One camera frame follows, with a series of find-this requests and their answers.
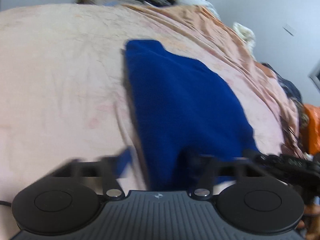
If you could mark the pink floral bed sheet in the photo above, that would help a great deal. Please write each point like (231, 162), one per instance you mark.
(62, 91)

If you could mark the orange bag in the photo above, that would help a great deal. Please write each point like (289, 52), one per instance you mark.
(311, 132)

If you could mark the blue knit sweater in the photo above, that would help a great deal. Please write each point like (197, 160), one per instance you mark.
(184, 111)

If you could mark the cream fluffy blanket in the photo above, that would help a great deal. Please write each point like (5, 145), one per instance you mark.
(247, 36)

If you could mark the white quilt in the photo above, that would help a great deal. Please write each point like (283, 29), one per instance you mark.
(204, 3)

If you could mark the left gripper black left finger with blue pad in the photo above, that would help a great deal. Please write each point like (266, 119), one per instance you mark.
(107, 168)

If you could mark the dark clothes pile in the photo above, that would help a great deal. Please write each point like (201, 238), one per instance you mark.
(159, 3)

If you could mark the dark patterned cloth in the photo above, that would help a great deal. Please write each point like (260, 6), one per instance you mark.
(293, 94)

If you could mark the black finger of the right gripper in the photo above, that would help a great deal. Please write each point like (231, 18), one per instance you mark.
(291, 170)

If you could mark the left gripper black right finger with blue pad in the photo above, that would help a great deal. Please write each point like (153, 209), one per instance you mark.
(212, 174)

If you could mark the orange blanket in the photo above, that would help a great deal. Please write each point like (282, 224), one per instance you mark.
(193, 31)

